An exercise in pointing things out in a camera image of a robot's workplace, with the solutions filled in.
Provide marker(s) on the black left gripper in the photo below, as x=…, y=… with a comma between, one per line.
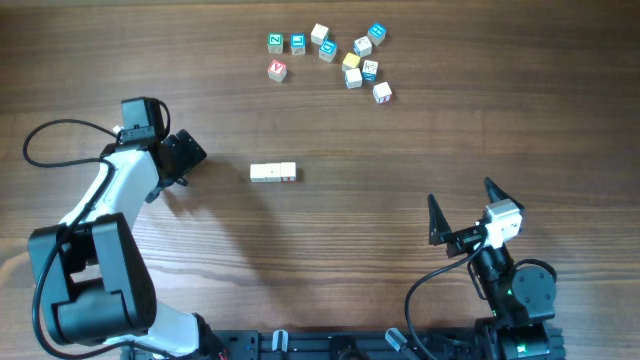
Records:
x=189, y=153

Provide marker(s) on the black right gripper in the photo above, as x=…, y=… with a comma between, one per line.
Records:
x=440, y=232

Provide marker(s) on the green F wooden block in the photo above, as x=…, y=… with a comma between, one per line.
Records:
x=257, y=173

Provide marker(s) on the green N wooden block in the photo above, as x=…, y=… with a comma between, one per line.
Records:
x=273, y=172

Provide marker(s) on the red I block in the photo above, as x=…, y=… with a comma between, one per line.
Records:
x=382, y=92
x=288, y=171

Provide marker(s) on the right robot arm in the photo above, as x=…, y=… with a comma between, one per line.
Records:
x=520, y=294

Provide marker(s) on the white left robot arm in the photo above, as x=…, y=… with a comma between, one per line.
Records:
x=92, y=285

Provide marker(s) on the red V wooden block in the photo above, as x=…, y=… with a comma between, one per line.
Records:
x=277, y=71

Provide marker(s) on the green top wooden block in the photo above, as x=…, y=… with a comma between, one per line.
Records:
x=275, y=43

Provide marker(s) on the blue top block left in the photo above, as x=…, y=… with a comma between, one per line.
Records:
x=298, y=44

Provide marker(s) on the blue X side block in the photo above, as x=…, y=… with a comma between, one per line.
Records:
x=369, y=70

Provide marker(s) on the plain picture wooden block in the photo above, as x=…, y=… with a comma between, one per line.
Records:
x=353, y=78

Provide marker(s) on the blue D wooden block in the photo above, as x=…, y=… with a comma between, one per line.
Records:
x=327, y=51

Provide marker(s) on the plain top wooden block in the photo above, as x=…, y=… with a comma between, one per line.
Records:
x=319, y=34

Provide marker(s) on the yellow top wooden block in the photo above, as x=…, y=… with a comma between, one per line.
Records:
x=350, y=61

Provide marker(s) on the blue side picture block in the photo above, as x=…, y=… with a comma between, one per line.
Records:
x=363, y=46

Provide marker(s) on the blue top block right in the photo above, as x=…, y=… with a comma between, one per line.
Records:
x=376, y=34

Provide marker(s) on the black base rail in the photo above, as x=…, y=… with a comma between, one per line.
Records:
x=350, y=345

